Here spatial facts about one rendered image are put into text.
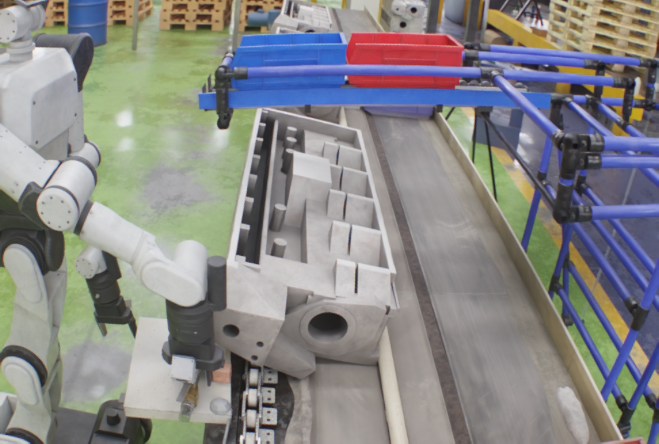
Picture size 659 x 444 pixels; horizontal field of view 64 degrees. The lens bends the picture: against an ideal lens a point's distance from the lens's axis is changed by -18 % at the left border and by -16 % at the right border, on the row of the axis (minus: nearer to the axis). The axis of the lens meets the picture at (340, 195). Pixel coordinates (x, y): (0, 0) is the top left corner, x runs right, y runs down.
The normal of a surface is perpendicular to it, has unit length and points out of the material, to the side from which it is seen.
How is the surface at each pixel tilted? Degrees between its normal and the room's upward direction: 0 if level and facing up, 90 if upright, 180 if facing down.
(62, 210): 95
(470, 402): 0
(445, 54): 92
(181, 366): 30
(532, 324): 2
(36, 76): 45
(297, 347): 40
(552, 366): 1
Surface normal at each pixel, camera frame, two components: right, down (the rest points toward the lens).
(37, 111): 0.99, 0.14
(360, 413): 0.11, -0.90
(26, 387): 0.04, 0.44
